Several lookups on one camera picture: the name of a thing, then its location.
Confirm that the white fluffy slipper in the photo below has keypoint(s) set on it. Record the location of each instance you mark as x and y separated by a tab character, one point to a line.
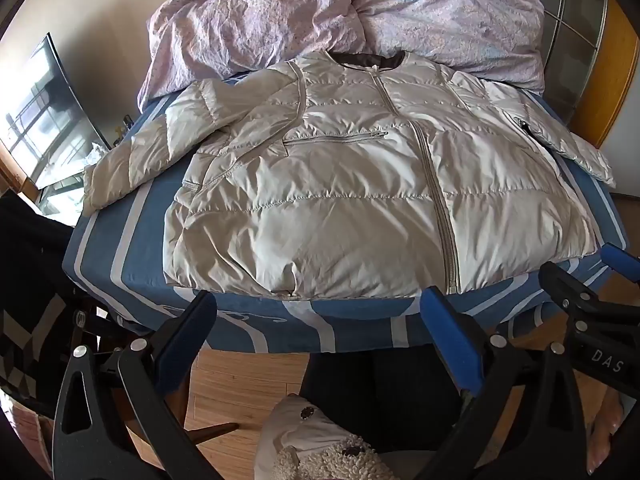
320	440

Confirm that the wooden framed glass door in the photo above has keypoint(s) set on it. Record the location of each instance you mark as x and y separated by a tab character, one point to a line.
580	30

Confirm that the black patterned cloth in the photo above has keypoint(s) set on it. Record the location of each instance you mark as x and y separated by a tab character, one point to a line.
30	310

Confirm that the glass television stand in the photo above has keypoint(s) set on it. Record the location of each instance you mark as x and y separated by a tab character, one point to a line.
62	200

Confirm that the pink floral duvet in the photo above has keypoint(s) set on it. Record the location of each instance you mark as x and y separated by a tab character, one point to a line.
310	15

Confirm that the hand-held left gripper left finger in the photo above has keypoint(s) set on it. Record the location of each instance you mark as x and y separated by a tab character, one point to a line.
186	345

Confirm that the person's legs in black pants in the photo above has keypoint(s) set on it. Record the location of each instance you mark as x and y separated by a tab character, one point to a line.
380	390

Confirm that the bed with blue striped sheet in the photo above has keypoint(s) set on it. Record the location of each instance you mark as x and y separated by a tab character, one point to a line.
130	260

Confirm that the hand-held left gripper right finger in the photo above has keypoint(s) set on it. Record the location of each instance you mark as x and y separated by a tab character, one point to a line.
450	342

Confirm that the person's right hand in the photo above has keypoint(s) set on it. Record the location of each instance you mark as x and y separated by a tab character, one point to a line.
606	430

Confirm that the beige puffer jacket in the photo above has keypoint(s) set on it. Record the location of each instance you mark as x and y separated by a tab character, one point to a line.
360	175

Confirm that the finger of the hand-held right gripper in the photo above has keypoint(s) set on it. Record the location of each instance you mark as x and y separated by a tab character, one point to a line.
562	290
622	261

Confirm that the curved black television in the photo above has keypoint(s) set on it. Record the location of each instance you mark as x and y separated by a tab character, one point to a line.
47	110

